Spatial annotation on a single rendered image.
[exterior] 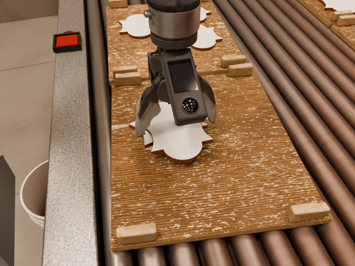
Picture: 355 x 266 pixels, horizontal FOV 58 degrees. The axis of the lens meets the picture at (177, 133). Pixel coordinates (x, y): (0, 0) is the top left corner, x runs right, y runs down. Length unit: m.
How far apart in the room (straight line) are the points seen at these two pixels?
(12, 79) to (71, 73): 1.79
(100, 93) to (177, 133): 0.26
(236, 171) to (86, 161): 0.29
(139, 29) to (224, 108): 0.39
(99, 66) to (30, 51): 2.07
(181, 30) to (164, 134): 0.22
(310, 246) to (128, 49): 0.64
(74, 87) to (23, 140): 1.32
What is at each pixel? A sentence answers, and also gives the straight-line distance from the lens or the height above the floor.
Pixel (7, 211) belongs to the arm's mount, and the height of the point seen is 0.91.
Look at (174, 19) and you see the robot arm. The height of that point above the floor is 1.20.
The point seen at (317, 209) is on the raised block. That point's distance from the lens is 0.55.
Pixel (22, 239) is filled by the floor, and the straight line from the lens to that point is 1.71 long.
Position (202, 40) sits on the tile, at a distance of 0.92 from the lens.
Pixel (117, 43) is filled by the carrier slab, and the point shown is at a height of 0.94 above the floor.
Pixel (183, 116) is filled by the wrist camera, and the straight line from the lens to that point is 0.45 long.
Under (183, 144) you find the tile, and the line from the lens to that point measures 0.59.
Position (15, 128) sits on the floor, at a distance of 2.22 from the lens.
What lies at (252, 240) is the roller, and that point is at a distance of 0.54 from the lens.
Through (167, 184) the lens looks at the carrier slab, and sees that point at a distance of 0.56.
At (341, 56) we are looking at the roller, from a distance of 1.00.
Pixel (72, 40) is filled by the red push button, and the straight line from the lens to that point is 1.00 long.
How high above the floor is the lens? 1.40
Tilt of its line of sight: 46 degrees down
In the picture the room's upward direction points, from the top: straight up
